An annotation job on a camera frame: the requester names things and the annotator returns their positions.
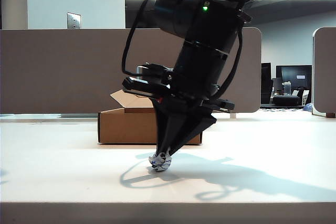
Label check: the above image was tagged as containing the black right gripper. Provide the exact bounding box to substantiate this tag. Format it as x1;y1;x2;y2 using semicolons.
122;77;235;156

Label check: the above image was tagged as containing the blue-scribbled paper ball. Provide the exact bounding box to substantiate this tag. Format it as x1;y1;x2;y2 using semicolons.
148;151;173;172

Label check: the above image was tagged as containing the open brown cardboard box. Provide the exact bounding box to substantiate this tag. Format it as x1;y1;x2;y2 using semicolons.
97;89;203;145

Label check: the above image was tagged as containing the black monitor seen edge-on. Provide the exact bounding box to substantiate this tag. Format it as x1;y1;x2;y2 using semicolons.
261;62;272;104

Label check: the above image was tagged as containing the black round seat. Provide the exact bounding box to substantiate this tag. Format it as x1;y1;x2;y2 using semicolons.
272;95;300;106

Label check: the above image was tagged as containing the large black monitor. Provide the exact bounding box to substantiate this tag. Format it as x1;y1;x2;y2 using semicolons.
275;65;312;90

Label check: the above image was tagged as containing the wide grey desk divider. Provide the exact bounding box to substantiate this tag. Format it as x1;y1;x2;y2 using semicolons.
0;27;263;115

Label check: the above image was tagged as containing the narrow grey desk divider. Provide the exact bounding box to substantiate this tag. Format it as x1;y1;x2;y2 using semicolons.
311;27;336;119

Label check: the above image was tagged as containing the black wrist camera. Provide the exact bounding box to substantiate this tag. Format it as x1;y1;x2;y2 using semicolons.
135;62;174;85

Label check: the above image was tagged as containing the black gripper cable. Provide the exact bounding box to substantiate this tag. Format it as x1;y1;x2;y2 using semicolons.
216;8;245;97

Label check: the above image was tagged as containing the black looped camera cable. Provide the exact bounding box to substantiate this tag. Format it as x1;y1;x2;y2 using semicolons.
121;0;166;77

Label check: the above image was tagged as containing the metal wall plate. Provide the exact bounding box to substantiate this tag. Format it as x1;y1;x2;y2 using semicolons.
66;12;81;30

